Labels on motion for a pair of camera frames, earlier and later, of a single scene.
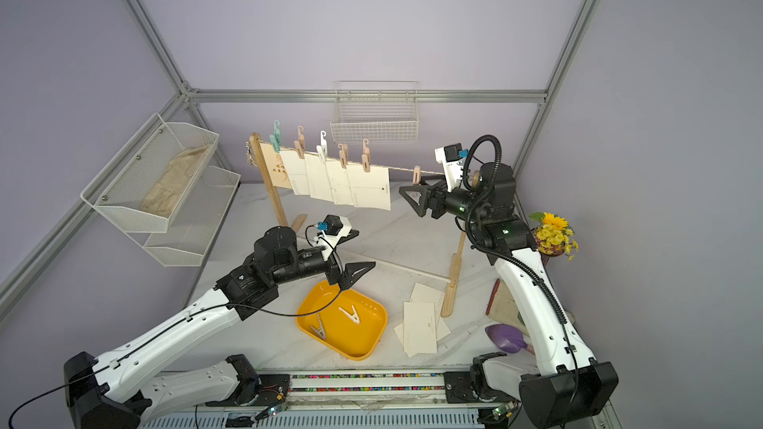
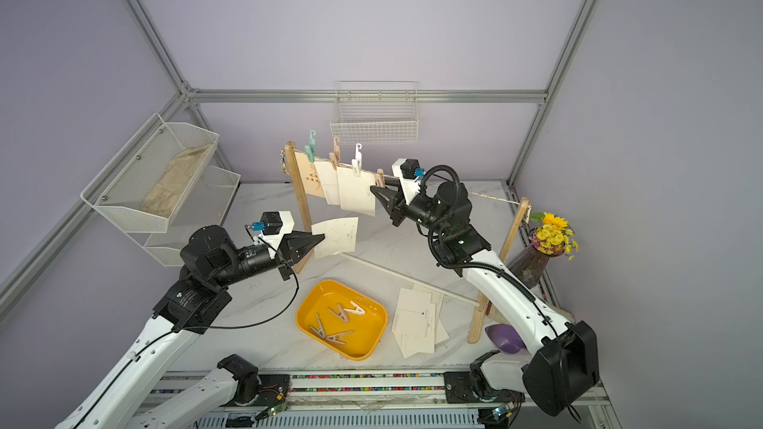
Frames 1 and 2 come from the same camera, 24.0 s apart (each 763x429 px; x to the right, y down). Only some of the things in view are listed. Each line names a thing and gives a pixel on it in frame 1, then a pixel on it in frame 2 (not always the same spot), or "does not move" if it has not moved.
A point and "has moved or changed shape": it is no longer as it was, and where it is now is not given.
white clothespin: x=354 y=316 has moved or changed shape
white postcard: x=318 y=178 → x=356 y=194
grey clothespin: x=320 y=331 does not move
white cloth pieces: x=296 y=171 → x=328 y=178
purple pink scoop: x=508 y=339 does not move
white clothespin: x=323 y=147 → x=357 y=162
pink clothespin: x=366 y=156 → x=335 y=338
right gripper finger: x=417 y=196 → x=391 y=202
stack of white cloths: x=441 y=332 does not move
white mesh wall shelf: x=161 y=192 does not move
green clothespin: x=276 y=138 → x=311 y=150
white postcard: x=423 y=294 does not move
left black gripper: x=345 y=279 → x=283 y=257
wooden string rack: x=450 y=291 → x=522 y=213
